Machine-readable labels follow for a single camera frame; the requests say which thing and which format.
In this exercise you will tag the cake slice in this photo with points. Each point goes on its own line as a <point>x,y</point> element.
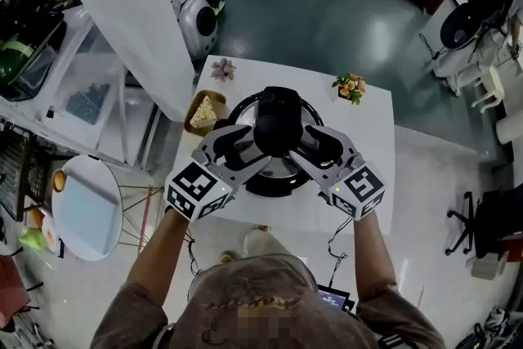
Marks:
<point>203,112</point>

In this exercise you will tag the black pressure cooker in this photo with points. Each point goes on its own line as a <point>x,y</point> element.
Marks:
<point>278,187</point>

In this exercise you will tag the orange potted flower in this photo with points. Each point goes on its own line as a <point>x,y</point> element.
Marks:
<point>350,88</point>

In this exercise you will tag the person's leg and shoe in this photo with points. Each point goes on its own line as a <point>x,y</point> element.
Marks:
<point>261,243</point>

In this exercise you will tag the white plastic chair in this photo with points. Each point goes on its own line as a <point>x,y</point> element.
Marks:
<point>488,88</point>

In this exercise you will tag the white and black round robot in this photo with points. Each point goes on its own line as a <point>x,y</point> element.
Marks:
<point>200,18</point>

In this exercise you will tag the black and white shoes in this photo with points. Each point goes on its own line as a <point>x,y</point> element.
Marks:
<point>496,323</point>

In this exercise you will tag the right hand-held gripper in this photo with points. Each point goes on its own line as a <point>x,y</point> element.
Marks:
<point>361,186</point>

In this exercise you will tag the red bag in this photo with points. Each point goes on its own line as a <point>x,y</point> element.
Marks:
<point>12,290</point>

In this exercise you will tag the orange fruit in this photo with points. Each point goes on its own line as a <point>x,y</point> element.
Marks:
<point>59,180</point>

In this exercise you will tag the wooden plate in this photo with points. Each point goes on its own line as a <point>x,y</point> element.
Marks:
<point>192,126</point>

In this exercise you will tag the green fruit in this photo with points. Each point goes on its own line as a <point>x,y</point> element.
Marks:
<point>33,238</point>

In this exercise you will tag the person's left forearm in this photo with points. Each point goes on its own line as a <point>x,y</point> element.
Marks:
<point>163,253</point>

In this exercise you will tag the pink potted flower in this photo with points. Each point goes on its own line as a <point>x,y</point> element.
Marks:
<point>223,69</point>

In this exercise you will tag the round white side table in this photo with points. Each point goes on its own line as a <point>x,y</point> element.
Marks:
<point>88,208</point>

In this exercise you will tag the person's brown shirt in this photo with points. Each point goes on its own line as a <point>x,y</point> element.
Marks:
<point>261,306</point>

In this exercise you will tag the person's right forearm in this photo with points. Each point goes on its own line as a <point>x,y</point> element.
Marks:
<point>372,257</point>

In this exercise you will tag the black mesh basket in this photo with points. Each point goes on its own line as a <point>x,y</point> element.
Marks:
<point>18,167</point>

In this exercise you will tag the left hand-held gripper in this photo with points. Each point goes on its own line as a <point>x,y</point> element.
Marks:
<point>196,192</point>

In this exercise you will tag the clear storage box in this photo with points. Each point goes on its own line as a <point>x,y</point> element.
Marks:
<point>88,96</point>

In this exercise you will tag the black office chair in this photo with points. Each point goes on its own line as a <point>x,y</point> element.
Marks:
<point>490,222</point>

